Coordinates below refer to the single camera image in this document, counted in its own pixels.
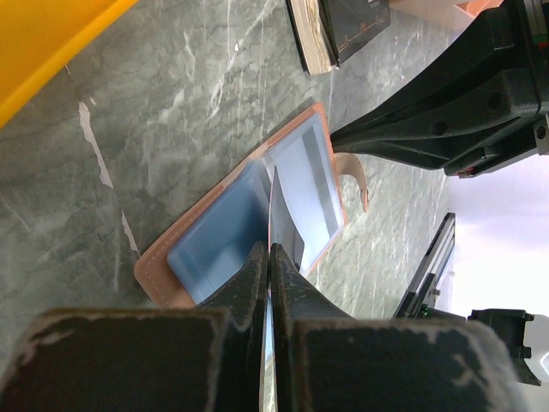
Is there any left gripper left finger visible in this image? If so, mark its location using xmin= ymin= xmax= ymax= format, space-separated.
xmin=1 ymin=243 xmax=267 ymax=411

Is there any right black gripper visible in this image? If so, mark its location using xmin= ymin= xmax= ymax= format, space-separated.
xmin=331 ymin=1 xmax=548 ymax=177

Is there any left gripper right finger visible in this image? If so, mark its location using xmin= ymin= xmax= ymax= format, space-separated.
xmin=269 ymin=244 xmax=523 ymax=411

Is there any pink leather card holder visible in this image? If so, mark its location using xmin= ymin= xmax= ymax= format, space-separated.
xmin=134 ymin=103 xmax=369 ymax=308

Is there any yellow bin with cards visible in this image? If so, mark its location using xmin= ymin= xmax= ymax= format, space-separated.
xmin=1 ymin=0 xmax=135 ymax=124

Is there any white silver VIP card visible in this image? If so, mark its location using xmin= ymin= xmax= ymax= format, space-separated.
xmin=272 ymin=125 xmax=344 ymax=274

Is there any peach file organizer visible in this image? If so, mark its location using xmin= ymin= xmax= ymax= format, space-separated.
xmin=389 ymin=0 xmax=503 ymax=28

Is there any black book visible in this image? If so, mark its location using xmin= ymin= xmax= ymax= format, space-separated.
xmin=287 ymin=0 xmax=390 ymax=76

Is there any aluminium frame rail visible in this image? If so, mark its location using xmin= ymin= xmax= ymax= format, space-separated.
xmin=393 ymin=212 xmax=457 ymax=319

